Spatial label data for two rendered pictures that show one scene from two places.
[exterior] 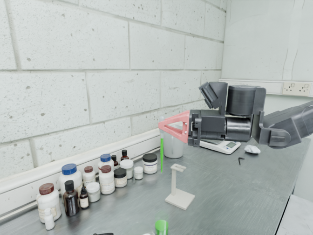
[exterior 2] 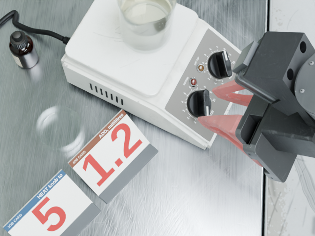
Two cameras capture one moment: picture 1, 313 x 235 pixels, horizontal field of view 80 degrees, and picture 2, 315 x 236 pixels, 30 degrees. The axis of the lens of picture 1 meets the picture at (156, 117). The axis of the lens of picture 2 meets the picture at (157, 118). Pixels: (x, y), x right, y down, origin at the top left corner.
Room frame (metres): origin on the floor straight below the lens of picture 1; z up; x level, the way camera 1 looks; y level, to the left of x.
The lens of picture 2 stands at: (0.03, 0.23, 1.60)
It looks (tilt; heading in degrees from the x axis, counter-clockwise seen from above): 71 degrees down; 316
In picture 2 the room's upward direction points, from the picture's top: 5 degrees clockwise
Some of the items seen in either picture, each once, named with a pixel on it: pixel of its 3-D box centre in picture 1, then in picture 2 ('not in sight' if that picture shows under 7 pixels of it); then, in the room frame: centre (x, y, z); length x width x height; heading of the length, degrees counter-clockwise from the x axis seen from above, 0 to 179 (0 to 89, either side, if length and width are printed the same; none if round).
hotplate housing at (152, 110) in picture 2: not in sight; (151, 59); (0.25, 0.03, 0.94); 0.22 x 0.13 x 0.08; 24
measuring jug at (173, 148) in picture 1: (173, 142); not in sight; (0.94, -0.09, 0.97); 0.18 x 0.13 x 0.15; 171
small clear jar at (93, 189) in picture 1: (93, 192); not in sight; (0.59, 0.23, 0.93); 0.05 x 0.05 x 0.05
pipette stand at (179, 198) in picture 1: (180, 183); not in sight; (0.58, -0.09, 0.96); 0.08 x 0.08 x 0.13; 56
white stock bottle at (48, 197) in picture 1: (48, 201); not in sight; (0.50, 0.34, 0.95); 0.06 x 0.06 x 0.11
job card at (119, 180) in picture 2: not in sight; (114, 157); (0.19, 0.14, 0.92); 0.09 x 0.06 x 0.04; 99
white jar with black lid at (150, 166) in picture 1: (150, 163); not in sight; (0.78, 0.03, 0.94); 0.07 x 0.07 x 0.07
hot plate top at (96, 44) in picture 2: not in sight; (132, 34); (0.28, 0.05, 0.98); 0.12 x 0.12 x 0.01; 24
